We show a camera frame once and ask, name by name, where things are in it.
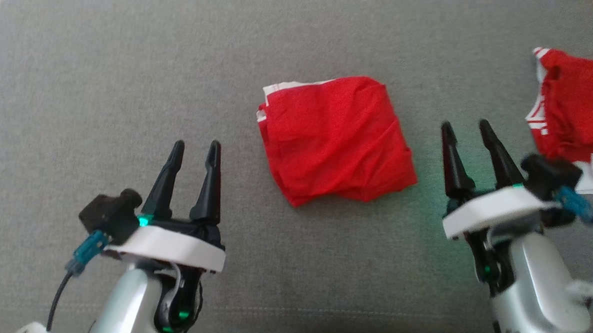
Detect grey fabric sofa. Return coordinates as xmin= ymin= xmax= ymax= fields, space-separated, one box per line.
xmin=0 ymin=0 xmax=593 ymax=333

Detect red white basketball jersey shirt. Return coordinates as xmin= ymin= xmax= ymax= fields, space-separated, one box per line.
xmin=521 ymin=46 xmax=593 ymax=196

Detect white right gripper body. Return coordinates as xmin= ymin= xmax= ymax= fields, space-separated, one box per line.
xmin=439 ymin=182 xmax=562 ymax=300

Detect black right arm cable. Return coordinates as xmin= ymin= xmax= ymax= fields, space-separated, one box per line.
xmin=550 ymin=185 xmax=593 ymax=311

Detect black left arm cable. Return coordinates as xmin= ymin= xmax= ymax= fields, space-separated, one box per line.
xmin=46 ymin=227 xmax=110 ymax=333

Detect red shorts with white hem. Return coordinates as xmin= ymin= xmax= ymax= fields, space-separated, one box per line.
xmin=252 ymin=71 xmax=423 ymax=214

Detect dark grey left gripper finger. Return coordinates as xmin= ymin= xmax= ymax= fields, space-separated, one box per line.
xmin=189 ymin=139 xmax=225 ymax=225
xmin=141 ymin=138 xmax=186 ymax=221

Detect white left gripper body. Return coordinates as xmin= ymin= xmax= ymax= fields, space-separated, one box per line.
xmin=101 ymin=212 xmax=228 ymax=333

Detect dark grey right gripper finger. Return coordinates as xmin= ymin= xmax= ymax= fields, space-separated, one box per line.
xmin=437 ymin=121 xmax=479 ymax=201
xmin=475 ymin=119 xmax=529 ymax=192

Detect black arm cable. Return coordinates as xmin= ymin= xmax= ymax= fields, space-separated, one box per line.
xmin=550 ymin=185 xmax=593 ymax=311
xmin=46 ymin=227 xmax=110 ymax=333

